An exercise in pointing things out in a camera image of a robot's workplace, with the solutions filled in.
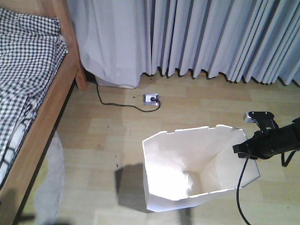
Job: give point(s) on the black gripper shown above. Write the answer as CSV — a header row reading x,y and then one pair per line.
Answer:
x,y
260,146

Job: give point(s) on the white plastic trash bin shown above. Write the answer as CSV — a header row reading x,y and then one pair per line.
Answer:
x,y
189,167

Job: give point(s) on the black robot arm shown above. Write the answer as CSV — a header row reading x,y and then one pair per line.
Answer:
x,y
288,137

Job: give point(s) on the grey floor socket box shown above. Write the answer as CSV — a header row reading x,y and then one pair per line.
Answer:
x,y
150,99

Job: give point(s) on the light grey curtain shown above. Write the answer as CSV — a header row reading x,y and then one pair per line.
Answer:
x,y
119,40

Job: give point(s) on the black white checkered bedding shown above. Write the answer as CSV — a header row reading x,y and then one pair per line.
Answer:
x,y
31,52

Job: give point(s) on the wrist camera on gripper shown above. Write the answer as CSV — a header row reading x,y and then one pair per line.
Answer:
x,y
259,117

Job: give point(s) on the wooden bed frame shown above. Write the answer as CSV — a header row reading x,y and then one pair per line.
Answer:
x,y
25,168

